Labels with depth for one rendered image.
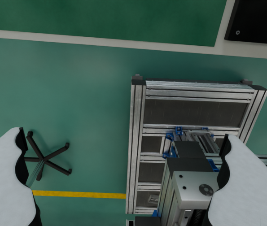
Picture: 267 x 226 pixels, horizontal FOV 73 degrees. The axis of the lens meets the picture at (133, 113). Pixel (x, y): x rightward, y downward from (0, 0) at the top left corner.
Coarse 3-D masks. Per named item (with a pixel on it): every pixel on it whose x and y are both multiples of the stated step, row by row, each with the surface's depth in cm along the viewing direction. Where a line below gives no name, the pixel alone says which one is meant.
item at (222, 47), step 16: (224, 16) 45; (0, 32) 46; (16, 32) 46; (224, 32) 47; (144, 48) 49; (160, 48) 49; (176, 48) 49; (192, 48) 49; (208, 48) 49; (224, 48) 49; (240, 48) 49; (256, 48) 49
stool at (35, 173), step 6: (30, 132) 147; (30, 138) 145; (66, 144) 152; (36, 150) 151; (60, 150) 151; (42, 156) 155; (48, 156) 154; (42, 162) 153; (48, 162) 158; (36, 168) 146; (42, 168) 161; (54, 168) 161; (60, 168) 162; (36, 174) 143; (66, 174) 165; (30, 180) 136; (30, 186) 134; (36, 204) 116
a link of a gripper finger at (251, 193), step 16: (224, 144) 11; (240, 144) 10; (224, 160) 9; (240, 160) 9; (256, 160) 9; (224, 176) 9; (240, 176) 8; (256, 176) 8; (224, 192) 7; (240, 192) 7; (256, 192) 7; (208, 208) 7; (224, 208) 7; (240, 208) 7; (256, 208) 7; (208, 224) 6; (224, 224) 6; (240, 224) 6; (256, 224) 6
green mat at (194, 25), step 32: (0, 0) 43; (32, 0) 43; (64, 0) 43; (96, 0) 43; (128, 0) 43; (160, 0) 43; (192, 0) 43; (224, 0) 44; (32, 32) 46; (64, 32) 46; (96, 32) 46; (128, 32) 47; (160, 32) 47; (192, 32) 47
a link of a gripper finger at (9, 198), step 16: (16, 128) 10; (0, 144) 9; (16, 144) 9; (0, 160) 8; (16, 160) 8; (0, 176) 7; (16, 176) 7; (0, 192) 7; (16, 192) 7; (32, 192) 7; (0, 208) 6; (16, 208) 6; (32, 208) 6; (0, 224) 6; (16, 224) 6; (32, 224) 6
